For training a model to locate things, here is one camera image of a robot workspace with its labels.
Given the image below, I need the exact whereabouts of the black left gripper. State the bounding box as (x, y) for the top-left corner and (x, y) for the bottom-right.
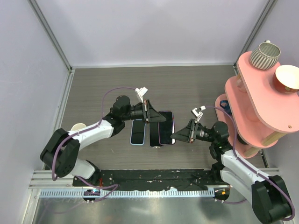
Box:
(122, 99), (165, 123)

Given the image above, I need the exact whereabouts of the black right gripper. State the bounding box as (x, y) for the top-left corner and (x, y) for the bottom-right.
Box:
(171, 119), (217, 143)

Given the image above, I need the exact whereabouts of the black phone case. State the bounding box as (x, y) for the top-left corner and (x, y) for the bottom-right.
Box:
(157, 110), (176, 146)

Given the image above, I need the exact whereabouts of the light blue phone case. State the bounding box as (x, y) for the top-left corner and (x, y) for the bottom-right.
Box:
(129, 119), (147, 147)

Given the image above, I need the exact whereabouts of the clear magsafe phone case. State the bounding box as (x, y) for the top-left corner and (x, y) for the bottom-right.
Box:
(149, 122), (164, 149)

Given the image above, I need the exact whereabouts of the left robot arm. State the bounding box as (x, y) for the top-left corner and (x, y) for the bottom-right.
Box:
(40, 96), (166, 186)

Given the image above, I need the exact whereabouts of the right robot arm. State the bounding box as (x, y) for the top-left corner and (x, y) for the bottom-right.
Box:
(171, 119), (295, 224)

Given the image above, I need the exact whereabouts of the blue cup on shelf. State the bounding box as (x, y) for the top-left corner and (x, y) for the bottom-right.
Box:
(220, 100), (232, 116)

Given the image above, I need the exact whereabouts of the pink three-tier shelf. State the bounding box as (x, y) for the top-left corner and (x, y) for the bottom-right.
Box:
(215, 52), (299, 158)

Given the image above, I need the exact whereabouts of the yellow paper cup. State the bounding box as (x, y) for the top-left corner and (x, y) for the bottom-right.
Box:
(71, 123), (86, 131)

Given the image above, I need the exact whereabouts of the grey striped ceramic mug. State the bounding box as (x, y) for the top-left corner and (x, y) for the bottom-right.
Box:
(249, 40), (281, 70)

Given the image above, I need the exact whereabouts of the red paper bowl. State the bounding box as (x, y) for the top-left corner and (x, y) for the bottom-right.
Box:
(272, 65), (299, 94)

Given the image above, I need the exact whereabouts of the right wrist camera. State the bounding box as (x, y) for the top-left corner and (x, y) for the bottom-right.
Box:
(191, 105), (206, 124)

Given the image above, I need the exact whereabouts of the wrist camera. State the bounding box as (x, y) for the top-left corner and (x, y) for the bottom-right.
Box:
(191, 105), (206, 124)
(135, 87), (148, 103)

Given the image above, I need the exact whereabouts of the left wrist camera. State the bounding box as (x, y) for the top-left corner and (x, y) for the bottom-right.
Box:
(135, 87), (148, 103)

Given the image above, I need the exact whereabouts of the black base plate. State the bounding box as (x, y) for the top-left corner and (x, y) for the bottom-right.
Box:
(72, 168), (231, 191)

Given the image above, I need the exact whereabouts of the slotted aluminium cable rail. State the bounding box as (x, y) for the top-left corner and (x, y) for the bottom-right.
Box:
(40, 188), (214, 198)

